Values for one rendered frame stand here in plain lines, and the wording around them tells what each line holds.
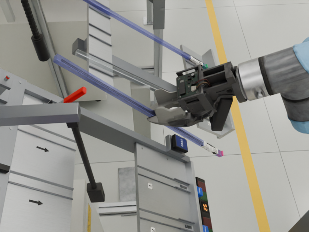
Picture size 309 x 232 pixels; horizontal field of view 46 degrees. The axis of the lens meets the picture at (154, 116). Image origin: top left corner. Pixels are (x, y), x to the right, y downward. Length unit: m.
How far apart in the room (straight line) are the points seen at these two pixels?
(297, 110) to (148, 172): 0.40
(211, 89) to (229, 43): 1.78
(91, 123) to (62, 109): 0.48
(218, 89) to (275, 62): 0.11
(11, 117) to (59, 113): 0.05
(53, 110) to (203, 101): 0.37
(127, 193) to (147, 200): 0.91
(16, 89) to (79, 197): 0.52
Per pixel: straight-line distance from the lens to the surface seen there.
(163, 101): 0.77
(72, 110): 0.38
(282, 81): 0.67
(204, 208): 1.07
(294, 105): 0.72
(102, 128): 0.88
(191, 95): 0.68
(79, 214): 1.12
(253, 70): 0.67
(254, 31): 2.59
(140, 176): 0.89
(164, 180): 0.95
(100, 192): 0.55
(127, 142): 0.93
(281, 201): 1.88
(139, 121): 1.24
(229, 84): 0.68
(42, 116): 0.38
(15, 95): 0.69
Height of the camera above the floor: 1.65
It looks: 55 degrees down
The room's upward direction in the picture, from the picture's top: straight up
